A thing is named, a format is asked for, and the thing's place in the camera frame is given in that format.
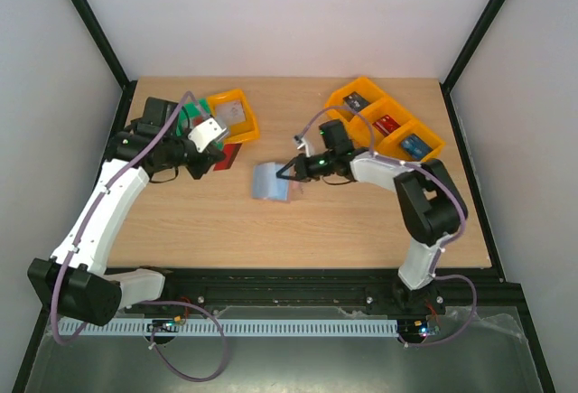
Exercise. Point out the left yellow bin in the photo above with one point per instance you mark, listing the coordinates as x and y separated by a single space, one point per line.
242 133

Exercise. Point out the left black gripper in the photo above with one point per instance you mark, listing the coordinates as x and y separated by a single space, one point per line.
209 159

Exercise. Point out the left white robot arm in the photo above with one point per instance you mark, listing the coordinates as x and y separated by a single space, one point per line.
74 281

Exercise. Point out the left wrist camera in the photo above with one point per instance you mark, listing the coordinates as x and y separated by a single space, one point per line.
209 131

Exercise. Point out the blue card stack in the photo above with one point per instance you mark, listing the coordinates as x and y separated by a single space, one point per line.
415 147

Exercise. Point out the yellow bin with blue cards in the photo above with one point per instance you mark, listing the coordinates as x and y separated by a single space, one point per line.
390 145

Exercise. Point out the white slotted cable duct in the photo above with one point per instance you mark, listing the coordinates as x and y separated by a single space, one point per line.
363 328

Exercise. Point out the beige card stack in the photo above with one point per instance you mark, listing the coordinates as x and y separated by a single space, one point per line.
231 112

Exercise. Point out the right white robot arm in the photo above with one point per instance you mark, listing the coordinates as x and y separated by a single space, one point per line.
432 208

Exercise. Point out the yellow bin with dark cards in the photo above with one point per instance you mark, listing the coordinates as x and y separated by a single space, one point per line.
367 88

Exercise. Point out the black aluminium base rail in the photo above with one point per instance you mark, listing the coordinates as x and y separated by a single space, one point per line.
372 291

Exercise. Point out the yellow bin with red cards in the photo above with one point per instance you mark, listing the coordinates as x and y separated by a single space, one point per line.
358 129

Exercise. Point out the dark grey card stack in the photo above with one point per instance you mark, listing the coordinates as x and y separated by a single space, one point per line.
355 101

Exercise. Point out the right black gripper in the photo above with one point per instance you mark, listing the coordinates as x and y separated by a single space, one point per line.
299 167

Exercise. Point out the red credit card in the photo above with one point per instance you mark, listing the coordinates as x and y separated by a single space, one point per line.
231 152

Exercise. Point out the green bin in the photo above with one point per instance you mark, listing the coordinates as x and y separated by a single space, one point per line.
188 111

